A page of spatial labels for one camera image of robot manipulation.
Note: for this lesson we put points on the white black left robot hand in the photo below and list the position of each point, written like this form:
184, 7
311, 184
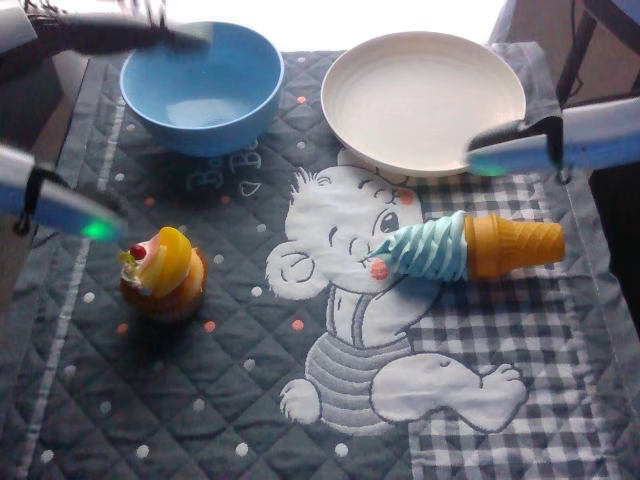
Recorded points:
65, 205

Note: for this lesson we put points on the blue bowl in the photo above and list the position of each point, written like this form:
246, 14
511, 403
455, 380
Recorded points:
200, 100

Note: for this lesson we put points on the toy cupcake with fruit topping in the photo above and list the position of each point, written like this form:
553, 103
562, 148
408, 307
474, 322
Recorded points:
165, 270

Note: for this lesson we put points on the toy ice cream cone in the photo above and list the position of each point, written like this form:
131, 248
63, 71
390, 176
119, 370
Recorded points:
510, 245

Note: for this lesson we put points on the grey quilt with bear print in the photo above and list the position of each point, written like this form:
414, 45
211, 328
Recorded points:
225, 375

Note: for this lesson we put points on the white round plate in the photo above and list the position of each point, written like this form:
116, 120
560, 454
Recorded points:
420, 100

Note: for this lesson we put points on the black metal stand leg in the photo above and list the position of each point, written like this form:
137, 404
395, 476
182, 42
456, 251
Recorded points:
575, 45

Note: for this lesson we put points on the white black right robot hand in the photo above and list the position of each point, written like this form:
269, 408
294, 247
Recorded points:
590, 135

